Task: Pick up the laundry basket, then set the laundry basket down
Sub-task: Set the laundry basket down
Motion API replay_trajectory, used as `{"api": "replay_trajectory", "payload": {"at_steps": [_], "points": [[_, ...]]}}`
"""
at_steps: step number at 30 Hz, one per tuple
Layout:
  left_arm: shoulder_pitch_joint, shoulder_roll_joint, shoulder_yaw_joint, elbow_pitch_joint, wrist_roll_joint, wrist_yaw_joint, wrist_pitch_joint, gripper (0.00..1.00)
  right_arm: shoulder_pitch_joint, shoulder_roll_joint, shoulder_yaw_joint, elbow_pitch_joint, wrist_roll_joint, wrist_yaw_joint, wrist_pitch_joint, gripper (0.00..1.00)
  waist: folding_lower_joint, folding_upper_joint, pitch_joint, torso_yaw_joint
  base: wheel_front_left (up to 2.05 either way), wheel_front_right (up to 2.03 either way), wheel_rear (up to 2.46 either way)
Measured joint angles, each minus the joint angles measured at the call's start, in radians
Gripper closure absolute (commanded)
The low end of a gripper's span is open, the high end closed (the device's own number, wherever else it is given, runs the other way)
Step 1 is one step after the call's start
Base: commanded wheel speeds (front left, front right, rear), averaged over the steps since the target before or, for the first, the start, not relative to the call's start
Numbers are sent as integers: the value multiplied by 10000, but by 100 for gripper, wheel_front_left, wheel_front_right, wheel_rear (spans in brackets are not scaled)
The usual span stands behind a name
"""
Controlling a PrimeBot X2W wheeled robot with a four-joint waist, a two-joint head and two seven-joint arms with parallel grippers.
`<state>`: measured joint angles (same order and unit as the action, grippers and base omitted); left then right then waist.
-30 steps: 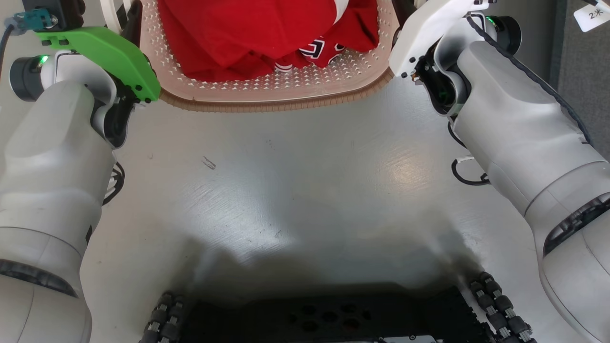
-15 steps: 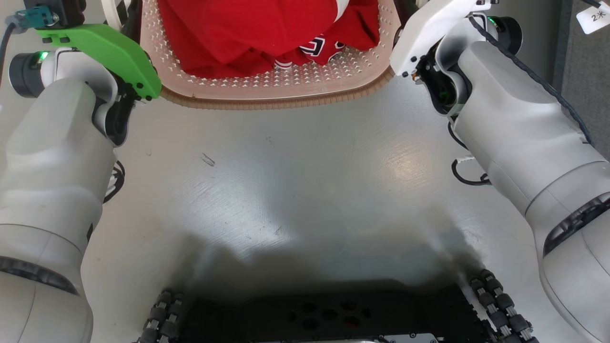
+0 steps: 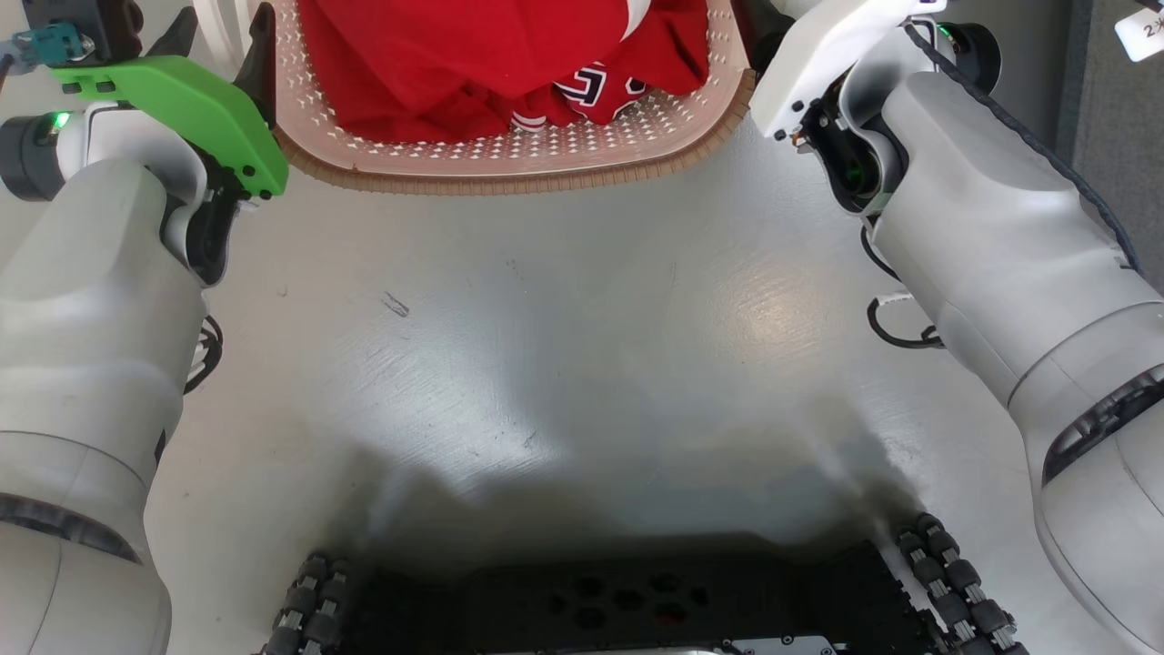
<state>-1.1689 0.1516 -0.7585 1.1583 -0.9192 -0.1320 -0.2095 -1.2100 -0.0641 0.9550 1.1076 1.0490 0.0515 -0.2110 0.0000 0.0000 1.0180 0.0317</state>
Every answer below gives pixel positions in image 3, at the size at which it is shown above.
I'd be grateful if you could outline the teal cable connector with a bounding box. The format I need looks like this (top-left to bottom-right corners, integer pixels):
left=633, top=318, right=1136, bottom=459
left=0, top=23, right=96, bottom=69

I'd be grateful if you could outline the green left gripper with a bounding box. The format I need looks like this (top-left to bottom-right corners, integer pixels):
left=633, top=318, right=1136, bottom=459
left=50, top=2, right=290, bottom=199

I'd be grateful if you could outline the black roller omni wheel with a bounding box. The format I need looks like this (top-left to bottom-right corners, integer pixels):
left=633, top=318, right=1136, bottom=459
left=259, top=550, right=351, bottom=655
left=896, top=512, right=1029, bottom=655

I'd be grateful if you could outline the grey fabric sofa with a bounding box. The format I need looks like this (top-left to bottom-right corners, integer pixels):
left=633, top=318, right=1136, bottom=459
left=1055, top=0, right=1164, bottom=292

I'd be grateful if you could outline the long black arm cable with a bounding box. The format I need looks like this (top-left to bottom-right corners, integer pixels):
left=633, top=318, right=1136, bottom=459
left=905, top=23, right=1142, bottom=274

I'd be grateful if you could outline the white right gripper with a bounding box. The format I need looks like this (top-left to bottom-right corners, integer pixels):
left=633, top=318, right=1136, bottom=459
left=737, top=0, right=947, bottom=142

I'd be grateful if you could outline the red jersey with white print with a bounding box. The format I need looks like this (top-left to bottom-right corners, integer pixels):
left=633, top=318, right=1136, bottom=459
left=509, top=59, right=674, bottom=133

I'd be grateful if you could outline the black looped cable white plug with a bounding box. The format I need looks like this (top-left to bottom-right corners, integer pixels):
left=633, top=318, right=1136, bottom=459
left=859, top=223, right=947, bottom=351

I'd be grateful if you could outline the white paper label tag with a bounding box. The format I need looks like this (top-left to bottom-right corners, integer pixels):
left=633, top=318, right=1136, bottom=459
left=1114, top=0, right=1164, bottom=63

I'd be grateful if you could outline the red garment with logo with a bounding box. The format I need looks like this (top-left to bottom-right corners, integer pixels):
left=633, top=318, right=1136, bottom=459
left=296, top=0, right=710, bottom=145

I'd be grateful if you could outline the pink perforated laundry basket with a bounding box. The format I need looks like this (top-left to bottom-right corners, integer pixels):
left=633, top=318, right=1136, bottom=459
left=191, top=0, right=758, bottom=197

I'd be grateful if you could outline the black coiled cable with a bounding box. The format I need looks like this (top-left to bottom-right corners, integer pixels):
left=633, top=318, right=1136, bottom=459
left=182, top=314, right=224, bottom=397

